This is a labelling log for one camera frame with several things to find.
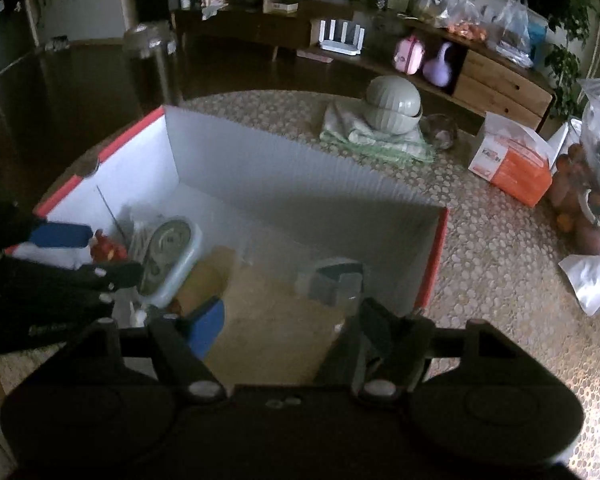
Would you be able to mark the purple kettlebell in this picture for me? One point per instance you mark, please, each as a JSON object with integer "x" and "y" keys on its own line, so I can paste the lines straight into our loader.
{"x": 439, "y": 67}

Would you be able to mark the pale round dial device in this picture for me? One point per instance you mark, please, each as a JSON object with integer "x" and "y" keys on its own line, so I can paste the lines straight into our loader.
{"x": 167, "y": 260}

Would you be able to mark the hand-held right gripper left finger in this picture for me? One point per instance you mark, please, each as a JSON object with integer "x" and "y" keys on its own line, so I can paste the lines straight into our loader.
{"x": 205, "y": 325}

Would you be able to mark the green striped cloth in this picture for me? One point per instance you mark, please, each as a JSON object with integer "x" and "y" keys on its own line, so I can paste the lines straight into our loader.
{"x": 370, "y": 142}

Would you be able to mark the small cardboard box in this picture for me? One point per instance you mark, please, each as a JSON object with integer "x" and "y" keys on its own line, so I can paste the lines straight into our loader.
{"x": 280, "y": 6}

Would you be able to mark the pink toy case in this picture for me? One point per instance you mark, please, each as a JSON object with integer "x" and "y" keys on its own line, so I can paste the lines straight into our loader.
{"x": 409, "y": 55}

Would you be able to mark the small glass jar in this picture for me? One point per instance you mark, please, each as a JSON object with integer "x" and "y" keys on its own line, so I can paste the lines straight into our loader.
{"x": 441, "y": 132}

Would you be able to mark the small clear bag of oranges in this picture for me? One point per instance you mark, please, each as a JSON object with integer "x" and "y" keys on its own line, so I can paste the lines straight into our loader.
{"x": 460, "y": 17}

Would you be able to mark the large clear bag of oranges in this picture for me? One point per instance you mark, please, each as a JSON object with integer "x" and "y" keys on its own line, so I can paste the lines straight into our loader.
{"x": 580, "y": 200}

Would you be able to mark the orange tissue box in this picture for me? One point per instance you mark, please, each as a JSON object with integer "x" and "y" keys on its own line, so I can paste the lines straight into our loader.
{"x": 512, "y": 165}

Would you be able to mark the grey packet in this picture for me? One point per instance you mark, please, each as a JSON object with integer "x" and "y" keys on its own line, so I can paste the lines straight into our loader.
{"x": 330, "y": 285}

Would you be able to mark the wooden television cabinet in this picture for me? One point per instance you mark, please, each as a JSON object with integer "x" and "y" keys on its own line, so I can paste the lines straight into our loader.
{"x": 260, "y": 30}

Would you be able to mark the red toy figure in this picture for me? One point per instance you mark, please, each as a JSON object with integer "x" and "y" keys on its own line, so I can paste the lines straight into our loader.
{"x": 107, "y": 249}

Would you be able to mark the large glass jar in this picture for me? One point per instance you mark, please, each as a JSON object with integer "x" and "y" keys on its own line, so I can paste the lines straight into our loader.
{"x": 150, "y": 65}

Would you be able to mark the potted plant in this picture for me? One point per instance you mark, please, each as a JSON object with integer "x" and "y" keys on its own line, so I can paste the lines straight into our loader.
{"x": 572, "y": 60}

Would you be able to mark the grey green ribbed bowl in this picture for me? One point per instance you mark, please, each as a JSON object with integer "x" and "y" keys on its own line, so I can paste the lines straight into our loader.
{"x": 395, "y": 122}
{"x": 392, "y": 95}

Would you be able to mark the red shoe box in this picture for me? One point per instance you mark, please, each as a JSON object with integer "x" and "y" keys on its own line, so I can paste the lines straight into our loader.
{"x": 280, "y": 185}

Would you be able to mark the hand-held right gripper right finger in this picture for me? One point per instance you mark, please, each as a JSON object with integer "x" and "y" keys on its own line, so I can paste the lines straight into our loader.
{"x": 380, "y": 330}

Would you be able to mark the white router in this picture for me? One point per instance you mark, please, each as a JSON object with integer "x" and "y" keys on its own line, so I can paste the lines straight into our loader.
{"x": 341, "y": 42}

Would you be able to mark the brown packet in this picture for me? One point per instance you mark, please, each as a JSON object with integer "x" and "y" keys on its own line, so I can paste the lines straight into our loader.
{"x": 270, "y": 325}

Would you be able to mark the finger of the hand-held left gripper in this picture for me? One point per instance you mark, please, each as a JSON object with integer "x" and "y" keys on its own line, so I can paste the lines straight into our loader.
{"x": 115, "y": 275}
{"x": 60, "y": 236}

